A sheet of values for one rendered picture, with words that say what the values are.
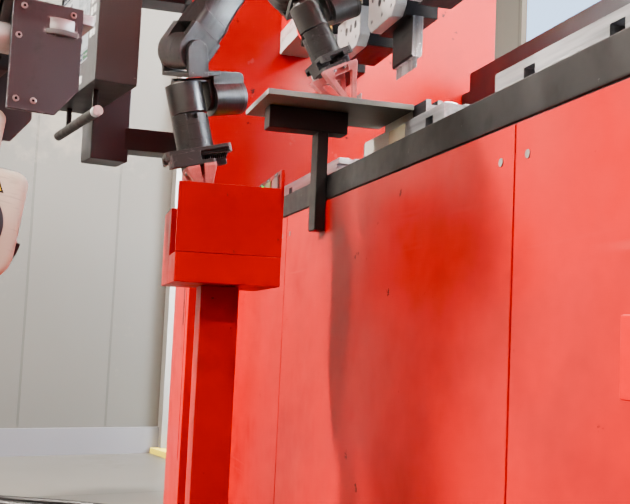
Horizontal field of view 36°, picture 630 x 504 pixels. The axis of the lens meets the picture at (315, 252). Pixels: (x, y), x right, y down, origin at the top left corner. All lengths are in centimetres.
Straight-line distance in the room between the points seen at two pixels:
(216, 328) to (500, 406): 59
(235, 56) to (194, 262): 127
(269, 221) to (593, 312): 68
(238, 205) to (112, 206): 319
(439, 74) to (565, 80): 184
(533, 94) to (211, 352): 70
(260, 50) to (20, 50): 131
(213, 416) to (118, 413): 313
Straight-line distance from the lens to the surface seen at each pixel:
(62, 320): 454
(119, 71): 271
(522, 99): 107
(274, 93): 165
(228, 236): 145
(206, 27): 151
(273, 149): 261
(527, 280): 102
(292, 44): 258
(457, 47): 286
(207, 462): 153
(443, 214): 122
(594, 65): 95
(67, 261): 454
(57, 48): 146
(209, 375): 152
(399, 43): 186
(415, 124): 167
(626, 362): 83
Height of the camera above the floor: 59
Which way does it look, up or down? 5 degrees up
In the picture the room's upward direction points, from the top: 3 degrees clockwise
